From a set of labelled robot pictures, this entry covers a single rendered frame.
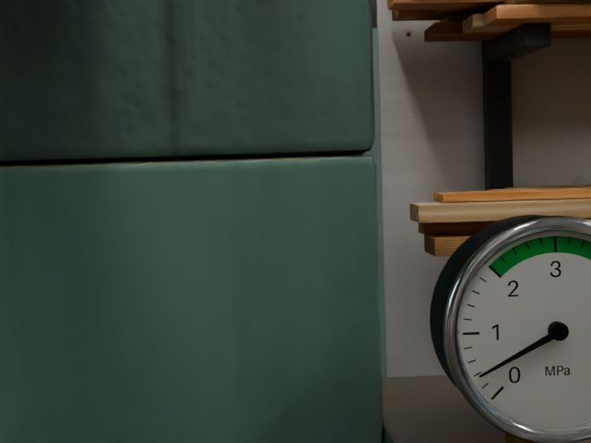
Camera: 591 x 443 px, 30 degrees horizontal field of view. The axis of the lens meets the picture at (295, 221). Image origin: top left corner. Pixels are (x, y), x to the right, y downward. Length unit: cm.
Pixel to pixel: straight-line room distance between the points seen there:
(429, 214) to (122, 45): 204
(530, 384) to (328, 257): 9
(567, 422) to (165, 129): 15
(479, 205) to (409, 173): 50
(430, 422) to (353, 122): 10
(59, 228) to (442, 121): 254
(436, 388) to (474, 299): 13
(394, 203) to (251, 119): 250
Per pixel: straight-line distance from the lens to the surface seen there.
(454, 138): 288
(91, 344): 37
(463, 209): 239
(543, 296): 31
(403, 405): 40
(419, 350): 291
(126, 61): 36
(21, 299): 37
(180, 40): 36
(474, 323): 31
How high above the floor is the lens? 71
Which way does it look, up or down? 3 degrees down
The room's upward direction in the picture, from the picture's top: 2 degrees counter-clockwise
